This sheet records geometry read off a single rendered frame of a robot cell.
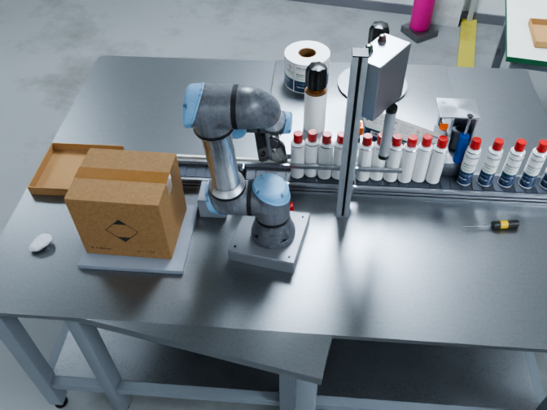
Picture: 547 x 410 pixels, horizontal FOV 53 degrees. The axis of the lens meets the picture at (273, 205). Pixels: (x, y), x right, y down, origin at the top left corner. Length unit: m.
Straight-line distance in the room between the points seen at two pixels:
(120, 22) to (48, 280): 3.39
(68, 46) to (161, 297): 3.31
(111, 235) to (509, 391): 1.64
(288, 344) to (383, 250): 0.49
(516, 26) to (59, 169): 2.44
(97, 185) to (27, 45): 3.30
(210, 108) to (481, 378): 1.61
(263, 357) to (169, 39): 3.44
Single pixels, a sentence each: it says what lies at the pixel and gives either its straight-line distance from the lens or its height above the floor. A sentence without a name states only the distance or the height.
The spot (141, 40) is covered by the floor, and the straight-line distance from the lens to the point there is 4.77.
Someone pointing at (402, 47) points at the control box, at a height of 1.48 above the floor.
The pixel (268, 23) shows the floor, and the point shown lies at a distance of 4.84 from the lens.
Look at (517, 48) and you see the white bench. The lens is 3.18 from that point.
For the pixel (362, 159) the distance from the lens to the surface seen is 2.01.
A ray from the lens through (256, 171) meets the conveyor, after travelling 2.11.
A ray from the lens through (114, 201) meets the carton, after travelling 1.75.
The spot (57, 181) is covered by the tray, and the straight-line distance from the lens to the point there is 2.32.
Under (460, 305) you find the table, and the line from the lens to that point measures 1.87.
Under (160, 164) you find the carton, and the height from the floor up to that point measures 1.12.
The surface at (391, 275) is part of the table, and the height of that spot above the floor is 0.83.
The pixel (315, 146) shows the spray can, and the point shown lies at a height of 1.03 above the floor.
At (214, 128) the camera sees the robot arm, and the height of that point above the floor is 1.43.
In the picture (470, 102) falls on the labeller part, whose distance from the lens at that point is 2.10.
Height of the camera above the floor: 2.33
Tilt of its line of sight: 47 degrees down
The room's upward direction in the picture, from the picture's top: 1 degrees counter-clockwise
